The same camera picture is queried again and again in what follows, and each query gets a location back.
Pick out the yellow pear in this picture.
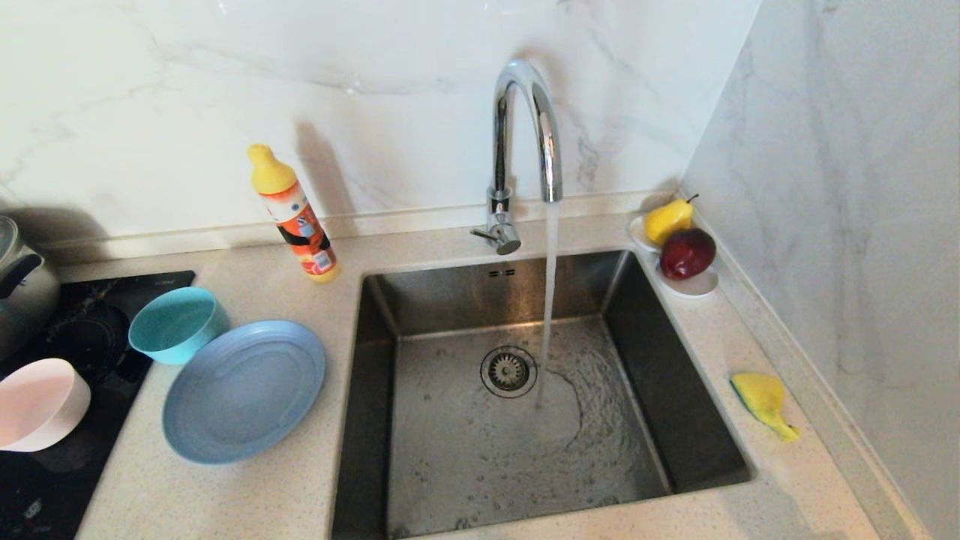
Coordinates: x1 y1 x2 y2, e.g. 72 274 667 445
645 193 700 245

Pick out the teal bowl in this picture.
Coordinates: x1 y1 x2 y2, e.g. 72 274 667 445
128 286 231 366

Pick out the silver pot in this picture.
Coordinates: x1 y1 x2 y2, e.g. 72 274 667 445
0 216 61 361

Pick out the round metal drain strainer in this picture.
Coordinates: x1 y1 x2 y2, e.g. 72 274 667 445
480 346 539 398

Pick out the orange yellow-capped detergent bottle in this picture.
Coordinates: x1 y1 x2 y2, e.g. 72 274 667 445
247 144 341 284

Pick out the blue-grey plate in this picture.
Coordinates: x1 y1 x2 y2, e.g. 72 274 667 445
162 320 327 466

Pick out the stainless steel sink basin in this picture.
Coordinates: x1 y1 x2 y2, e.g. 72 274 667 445
330 249 755 540

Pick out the black pan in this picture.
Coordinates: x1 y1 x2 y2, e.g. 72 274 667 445
41 304 130 391

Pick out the pink bowl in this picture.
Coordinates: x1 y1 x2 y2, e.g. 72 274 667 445
0 358 92 454

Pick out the black induction cooktop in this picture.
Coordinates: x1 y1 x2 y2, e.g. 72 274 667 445
0 270 196 540

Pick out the small white dish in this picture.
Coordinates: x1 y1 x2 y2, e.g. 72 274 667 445
657 259 719 299
628 215 665 252

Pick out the yellow sponge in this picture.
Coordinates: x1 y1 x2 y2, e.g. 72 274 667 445
730 372 800 443

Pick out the chrome gooseneck faucet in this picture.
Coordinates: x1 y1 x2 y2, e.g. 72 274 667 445
470 60 564 256

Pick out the dark red apple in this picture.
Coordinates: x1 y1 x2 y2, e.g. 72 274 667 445
660 228 717 281

